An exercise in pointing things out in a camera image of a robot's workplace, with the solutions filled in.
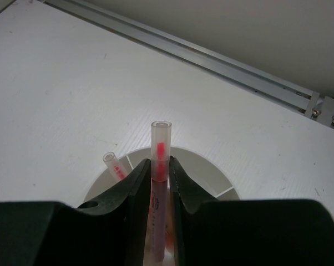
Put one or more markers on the orange highlighter pen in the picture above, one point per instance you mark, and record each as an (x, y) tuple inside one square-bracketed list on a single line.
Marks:
[(169, 231)]

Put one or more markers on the aluminium rail at table edge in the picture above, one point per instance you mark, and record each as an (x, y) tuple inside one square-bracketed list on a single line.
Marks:
[(307, 102)]

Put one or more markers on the white round divided container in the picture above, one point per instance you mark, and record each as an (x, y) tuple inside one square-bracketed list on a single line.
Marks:
[(198, 168)]

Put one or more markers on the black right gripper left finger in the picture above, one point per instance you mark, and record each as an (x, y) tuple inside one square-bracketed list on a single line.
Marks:
[(109, 229)]

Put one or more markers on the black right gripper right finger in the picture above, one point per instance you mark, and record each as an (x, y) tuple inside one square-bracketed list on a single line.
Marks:
[(209, 231)]

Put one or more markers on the red slim pen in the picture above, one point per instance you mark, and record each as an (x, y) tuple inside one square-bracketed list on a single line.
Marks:
[(115, 167)]

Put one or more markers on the purple highlighter pen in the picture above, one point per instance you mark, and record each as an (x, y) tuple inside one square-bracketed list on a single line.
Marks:
[(160, 155)]

